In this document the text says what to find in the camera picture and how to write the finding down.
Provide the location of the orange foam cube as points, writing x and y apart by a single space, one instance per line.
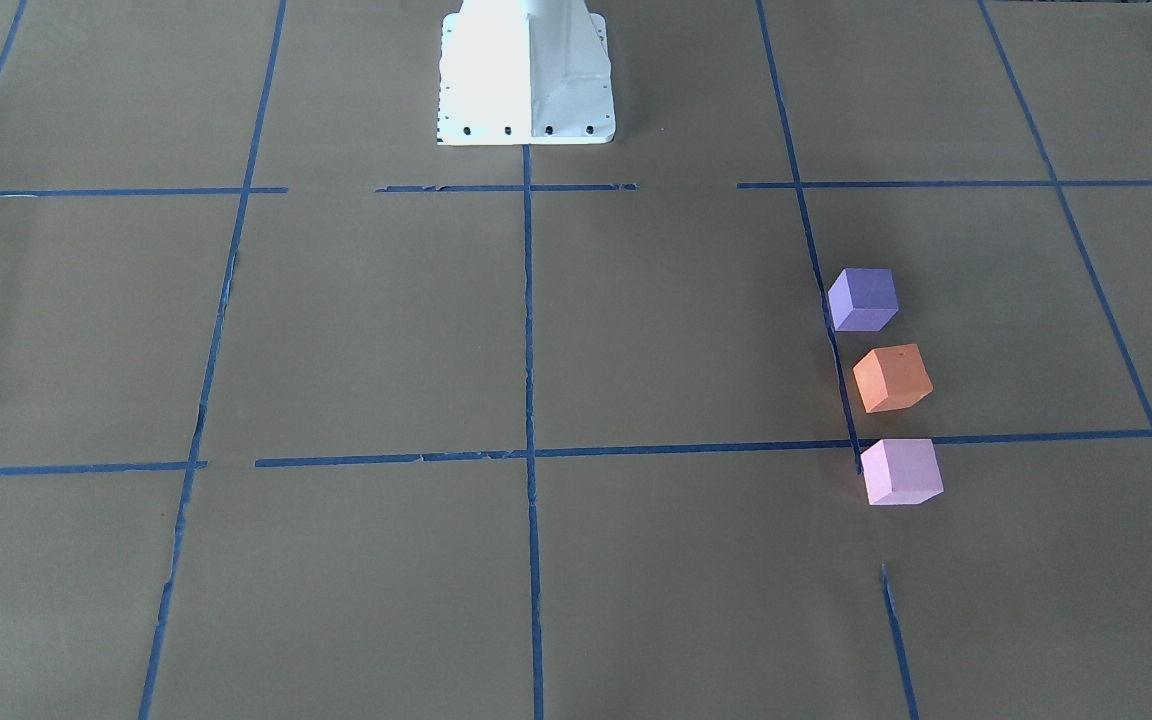
892 378

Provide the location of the brown paper table cover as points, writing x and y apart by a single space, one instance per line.
303 416

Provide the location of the purple foam cube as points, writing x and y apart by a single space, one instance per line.
863 300

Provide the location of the pink foam cube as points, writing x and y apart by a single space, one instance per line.
901 472

